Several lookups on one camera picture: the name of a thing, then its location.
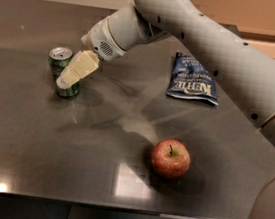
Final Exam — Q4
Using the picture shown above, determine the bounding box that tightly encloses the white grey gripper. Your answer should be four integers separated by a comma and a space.
56, 18, 126, 90

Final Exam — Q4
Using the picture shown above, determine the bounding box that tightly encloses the green soda can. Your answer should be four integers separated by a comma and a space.
48, 47, 80, 98

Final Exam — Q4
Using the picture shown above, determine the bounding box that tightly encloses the red apple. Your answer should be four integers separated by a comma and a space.
151, 138, 191, 180

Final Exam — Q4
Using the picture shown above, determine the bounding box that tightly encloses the blue kettle chips bag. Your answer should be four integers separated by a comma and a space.
166, 51, 218, 106

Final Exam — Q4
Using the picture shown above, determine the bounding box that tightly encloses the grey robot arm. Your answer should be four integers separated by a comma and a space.
56, 0, 275, 219

